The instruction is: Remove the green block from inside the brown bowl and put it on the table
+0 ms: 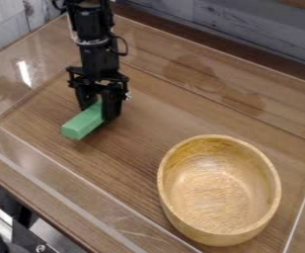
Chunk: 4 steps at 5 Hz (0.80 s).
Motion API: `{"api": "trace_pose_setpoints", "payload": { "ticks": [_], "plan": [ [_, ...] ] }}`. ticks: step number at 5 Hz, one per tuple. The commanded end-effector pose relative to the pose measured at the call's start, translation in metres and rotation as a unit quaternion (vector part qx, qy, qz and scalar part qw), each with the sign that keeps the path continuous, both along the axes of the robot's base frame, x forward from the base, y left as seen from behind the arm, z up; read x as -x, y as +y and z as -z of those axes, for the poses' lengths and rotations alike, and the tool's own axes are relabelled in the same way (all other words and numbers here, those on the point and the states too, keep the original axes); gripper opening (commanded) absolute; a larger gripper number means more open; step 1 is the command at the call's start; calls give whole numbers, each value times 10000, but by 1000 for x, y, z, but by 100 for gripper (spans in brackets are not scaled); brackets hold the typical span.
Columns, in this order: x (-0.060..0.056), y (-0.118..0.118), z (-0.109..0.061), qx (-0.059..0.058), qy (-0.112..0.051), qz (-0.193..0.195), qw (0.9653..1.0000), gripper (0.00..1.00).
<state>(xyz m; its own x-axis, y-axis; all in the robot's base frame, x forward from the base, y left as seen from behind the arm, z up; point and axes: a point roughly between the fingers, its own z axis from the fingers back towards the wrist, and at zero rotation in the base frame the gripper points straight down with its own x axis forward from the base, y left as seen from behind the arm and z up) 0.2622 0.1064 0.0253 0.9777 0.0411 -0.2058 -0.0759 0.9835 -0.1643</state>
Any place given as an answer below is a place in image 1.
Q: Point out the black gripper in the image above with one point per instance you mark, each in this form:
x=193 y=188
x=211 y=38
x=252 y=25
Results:
x=99 y=77

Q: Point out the green rectangular block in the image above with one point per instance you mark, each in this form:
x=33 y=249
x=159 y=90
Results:
x=84 y=123

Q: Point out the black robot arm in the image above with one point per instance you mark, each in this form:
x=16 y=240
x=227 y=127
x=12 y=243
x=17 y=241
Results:
x=92 y=23

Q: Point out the light wooden bowl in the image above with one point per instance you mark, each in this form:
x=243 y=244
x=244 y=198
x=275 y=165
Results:
x=219 y=188

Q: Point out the clear acrylic tray wall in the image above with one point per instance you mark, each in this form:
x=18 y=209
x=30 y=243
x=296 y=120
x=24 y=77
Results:
x=104 y=225

